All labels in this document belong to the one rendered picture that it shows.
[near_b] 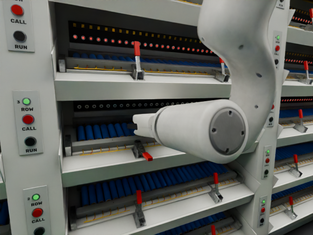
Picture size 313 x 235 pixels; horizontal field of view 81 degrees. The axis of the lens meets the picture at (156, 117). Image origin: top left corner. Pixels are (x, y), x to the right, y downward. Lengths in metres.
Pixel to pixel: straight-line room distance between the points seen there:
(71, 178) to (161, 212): 0.28
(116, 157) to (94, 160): 0.05
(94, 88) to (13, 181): 0.24
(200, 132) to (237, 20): 0.13
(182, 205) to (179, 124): 0.41
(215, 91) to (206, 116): 0.34
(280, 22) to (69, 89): 0.67
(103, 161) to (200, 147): 0.28
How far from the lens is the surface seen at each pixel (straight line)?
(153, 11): 0.50
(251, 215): 0.84
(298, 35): 0.88
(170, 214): 0.61
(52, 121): 0.42
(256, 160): 0.75
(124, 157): 0.47
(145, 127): 0.38
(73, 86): 0.42
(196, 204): 0.65
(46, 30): 0.43
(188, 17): 0.54
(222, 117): 0.24
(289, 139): 0.88
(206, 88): 0.54
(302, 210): 1.17
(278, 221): 1.03
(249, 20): 0.26
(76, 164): 0.46
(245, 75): 0.31
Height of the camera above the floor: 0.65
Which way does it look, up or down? 8 degrees down
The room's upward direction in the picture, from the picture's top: straight up
